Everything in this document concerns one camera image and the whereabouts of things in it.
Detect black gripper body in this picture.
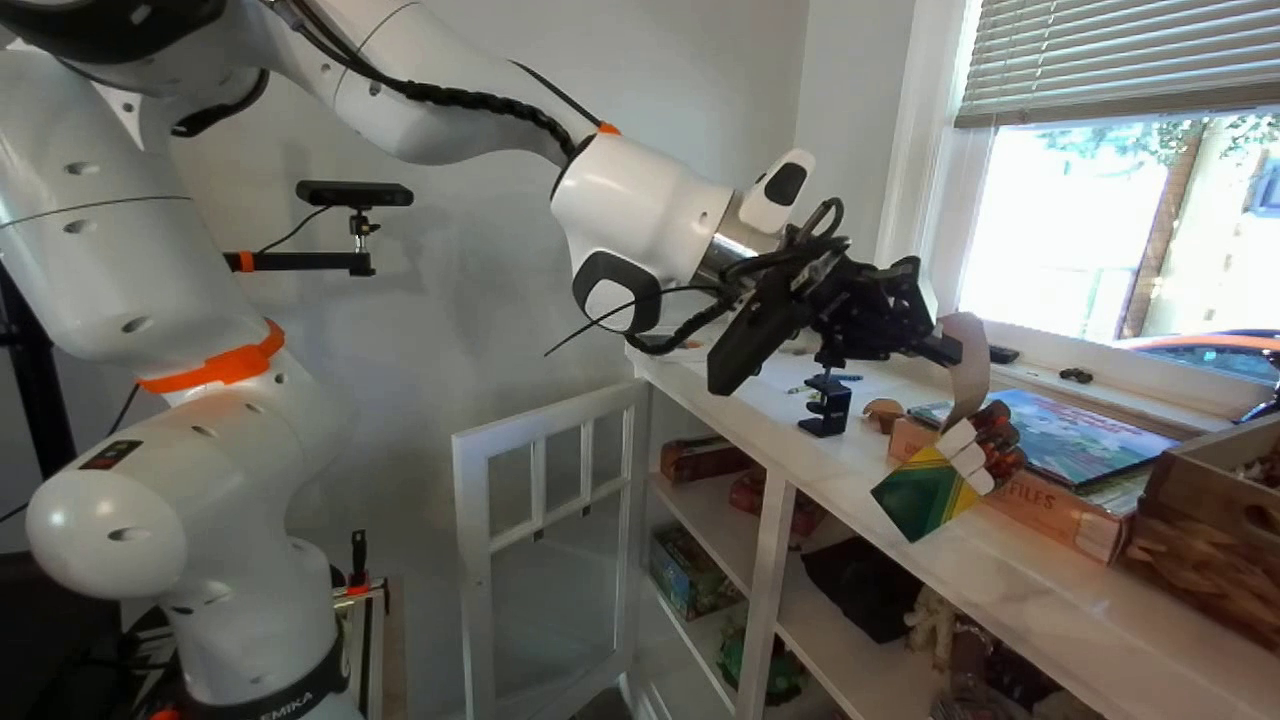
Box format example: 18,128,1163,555
737,227,897,374

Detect green yellow crayon box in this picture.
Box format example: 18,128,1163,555
870,417,1004,546

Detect white shelf cabinet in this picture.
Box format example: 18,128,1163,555
624,314,1280,720

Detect blue toy brick box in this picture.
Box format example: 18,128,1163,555
648,522,731,620

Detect pale pink curved object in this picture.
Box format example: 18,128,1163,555
937,309,1000,419

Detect small wooden blocks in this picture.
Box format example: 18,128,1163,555
860,391,941,468

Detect black table clamp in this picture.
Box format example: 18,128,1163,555
792,366,864,441

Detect pink toy package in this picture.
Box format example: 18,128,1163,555
655,432,752,487

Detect white framed window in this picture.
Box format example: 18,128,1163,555
930,103,1280,350

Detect black fabric bag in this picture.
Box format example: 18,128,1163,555
800,531,923,648

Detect patterned fabric doll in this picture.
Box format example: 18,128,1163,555
916,588,1059,720

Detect short white window blind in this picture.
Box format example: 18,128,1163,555
947,0,1280,131

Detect dark wooden crate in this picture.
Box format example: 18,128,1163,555
1115,408,1280,660

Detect green toy package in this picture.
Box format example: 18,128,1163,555
718,617,814,709

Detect white glass cabinet door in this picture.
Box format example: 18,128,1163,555
447,381,652,720

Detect black orange bar clamp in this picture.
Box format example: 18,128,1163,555
330,528,394,720

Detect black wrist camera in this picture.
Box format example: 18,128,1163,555
706,280,805,398

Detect black braided cable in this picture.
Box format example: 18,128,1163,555
280,0,593,158

